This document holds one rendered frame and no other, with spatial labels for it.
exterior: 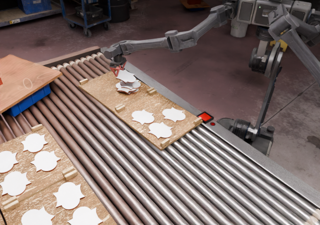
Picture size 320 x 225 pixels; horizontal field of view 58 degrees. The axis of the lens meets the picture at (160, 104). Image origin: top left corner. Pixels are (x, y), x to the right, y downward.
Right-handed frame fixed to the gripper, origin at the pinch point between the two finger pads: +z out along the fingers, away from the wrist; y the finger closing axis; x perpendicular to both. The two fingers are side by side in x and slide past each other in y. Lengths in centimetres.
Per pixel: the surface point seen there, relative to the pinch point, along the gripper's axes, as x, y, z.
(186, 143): 57, 31, 15
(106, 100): -1.2, 16.0, 12.2
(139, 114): 24.3, 21.5, 11.6
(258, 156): 96, 25, 15
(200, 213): 76, 70, 14
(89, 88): -18.6, 8.7, 12.1
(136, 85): 11.7, -1.6, 8.2
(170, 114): 41.6, 14.5, 11.7
